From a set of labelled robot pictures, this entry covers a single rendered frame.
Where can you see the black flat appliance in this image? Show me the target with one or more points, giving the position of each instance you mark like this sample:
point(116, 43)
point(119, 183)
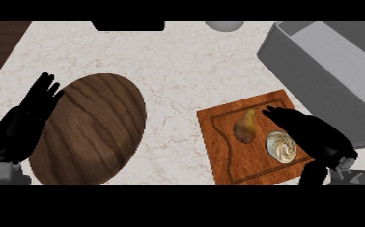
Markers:
point(129, 25)

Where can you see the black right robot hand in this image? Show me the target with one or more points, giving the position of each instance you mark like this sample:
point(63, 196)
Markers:
point(317, 134)

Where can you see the white swirl cupcake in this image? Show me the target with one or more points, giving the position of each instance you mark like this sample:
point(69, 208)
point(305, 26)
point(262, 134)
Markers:
point(282, 147)

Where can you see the yellow-brown pear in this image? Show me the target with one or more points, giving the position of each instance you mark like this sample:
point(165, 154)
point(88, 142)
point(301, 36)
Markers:
point(246, 128)

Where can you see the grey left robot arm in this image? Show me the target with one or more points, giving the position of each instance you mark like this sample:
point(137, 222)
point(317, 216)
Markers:
point(13, 174)

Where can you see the reddish wooden cutting board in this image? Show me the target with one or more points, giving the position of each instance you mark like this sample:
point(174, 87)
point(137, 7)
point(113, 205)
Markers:
point(248, 160)

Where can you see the dark oval wooden board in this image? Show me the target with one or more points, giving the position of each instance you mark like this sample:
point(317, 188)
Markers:
point(91, 129)

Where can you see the dark brown wooden panel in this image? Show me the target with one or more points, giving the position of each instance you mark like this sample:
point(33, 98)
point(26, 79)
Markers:
point(11, 39)

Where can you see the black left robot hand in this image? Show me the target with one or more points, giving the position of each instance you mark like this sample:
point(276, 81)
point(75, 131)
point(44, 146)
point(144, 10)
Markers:
point(26, 121)

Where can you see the grey round object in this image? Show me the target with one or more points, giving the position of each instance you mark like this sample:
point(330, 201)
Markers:
point(224, 25)

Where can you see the grey cardboard box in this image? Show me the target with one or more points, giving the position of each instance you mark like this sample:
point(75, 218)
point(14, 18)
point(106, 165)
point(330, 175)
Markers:
point(319, 76)

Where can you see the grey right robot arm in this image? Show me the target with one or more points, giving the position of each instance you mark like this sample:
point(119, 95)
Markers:
point(347, 173)

